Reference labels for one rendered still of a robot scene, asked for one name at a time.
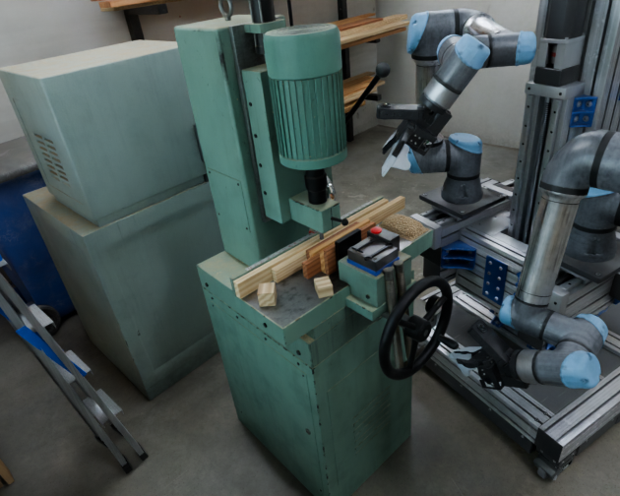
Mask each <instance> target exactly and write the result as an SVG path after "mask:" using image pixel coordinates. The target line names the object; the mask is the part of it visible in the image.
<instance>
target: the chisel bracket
mask: <svg viewBox="0 0 620 496"><path fill-rule="evenodd" d="M327 199H328V200H327V202H326V203H324V204H320V205H313V204H310V203H309V199H308V191H307V190H305V191H303V192H301V193H299V194H297V195H295V196H293V197H291V198H289V206H290V213H291V219H293V220H295V221H297V222H299V223H301V224H304V225H306V226H308V227H310V228H312V229H315V230H317V231H319V232H321V233H326V232H328V231H330V230H331V229H333V228H335V227H337V226H339V225H340V224H341V223H340V222H337V221H334V220H331V217H337V218H341V210H340V203H339V202H336V201H334V200H331V199H329V198H327Z"/></svg>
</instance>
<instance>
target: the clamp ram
mask: <svg viewBox="0 0 620 496"><path fill-rule="evenodd" d="M360 241H361V229H358V228H356V229H355V230H354V231H352V232H350V233H349V234H347V235H345V236H344V237H342V238H340V239H338V240H337V241H335V247H336V259H337V269H339V260H340V259H342V258H344V257H345V256H347V249H349V248H350V247H352V246H354V245H355V244H357V243H359V242H360Z"/></svg>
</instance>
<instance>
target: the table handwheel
mask: <svg viewBox="0 0 620 496"><path fill-rule="evenodd" d="M433 286H436V287H438V288H439V289H440V290H441V293H442V296H441V297H440V298H439V299H438V301H437V302H436V303H435V304H434V305H433V307H432V308H431V309H430V310H429V311H428V312H427V313H426V314H425V315H424V316H423V318H421V317H420V316H418V315H413V316H411V317H409V316H408V315H406V314H405V311H406V310H407V308H408V307H409V305H410V304H411V303H412V302H413V300H414V299H415V298H416V297H417V296H418V295H419V294H420V293H422V292H423V291H424V290H426V289H428V288H430V287H433ZM441 306H442V310H441V315H440V318H439V321H438V324H437V327H436V329H435V331H434V334H433V336H432V337H431V339H430V341H429V343H428V344H427V346H425V348H424V349H423V350H422V352H421V353H420V354H419V355H418V356H417V357H416V358H415V355H416V351H417V346H418V343H419V342H423V341H426V340H427V338H428V337H429V335H430V333H431V329H432V327H431V323H430V322H429V320H430V319H431V318H432V317H433V315H434V314H435V313H436V312H437V310H438V309H439V308H440V307H441ZM452 310H453V292H452V289H451V287H450V285H449V283H448V282H447V281H446V280H445V279H443V278H441V277H439V276H430V277H426V278H423V279H420V280H419V281H417V282H416V283H415V284H414V285H412V286H411V287H410V288H409V289H408V290H407V291H406V292H405V293H404V294H403V296H402V297H401V298H400V300H399V301H398V302H397V304H396V305H395V307H394V309H393V310H392V312H391V314H390V316H389V311H388V310H387V311H386V312H385V313H383V314H382V315H381V316H382V317H384V318H385V319H387V322H386V325H385V327H384V330H383V333H382V335H381V339H380V344H379V363H380V367H381V369H382V371H383V373H384V374H385V375H386V376H387V377H388V378H390V379H392V380H403V379H406V378H408V377H410V376H412V375H413V374H415V373H416V372H417V371H419V370H420V369H421V368H422V367H423V366H424V365H425V364H426V363H427V362H428V360H429V359H430V358H431V357H432V355H433V354H434V352H435V351H436V349H437V348H438V346H439V344H440V343H441V342H440V341H438V340H437V338H438V336H439V335H442V336H444V335H445V333H446V331H447V328H448V326H449V323H450V319H451V315H452ZM398 326H400V327H401V328H403V329H404V333H405V335H406V336H408V337H410V338H411V339H412V341H411V348H410V354H409V358H408V363H407V366H406V367H404V368H401V369H395V368H394V367H393V366H392V363H391V346H392V342H393V338H394V335H395V332H396V329H397V327H398Z"/></svg>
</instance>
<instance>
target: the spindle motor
mask: <svg viewBox="0 0 620 496"><path fill-rule="evenodd" d="M263 42H264V49H265V56H266V63H267V70H268V76H269V83H270V90H271V97H272V104H273V111H274V117H275V124H276V132H277V139H278V146H279V160H280V163H281V164H282V165H283V166H285V167H288V168H291V169H297V170H314V169H322V168H326V167H330V166H333V165H336V164H338V163H340V162H342V161H344V160H345V159H346V157H347V145H346V131H345V114H344V98H343V81H342V63H341V32H340V30H339V28H338V26H337V25H334V24H311V25H301V26H293V27H286V28H281V29H276V30H272V31H267V32H266V33H265V35H264V39H263Z"/></svg>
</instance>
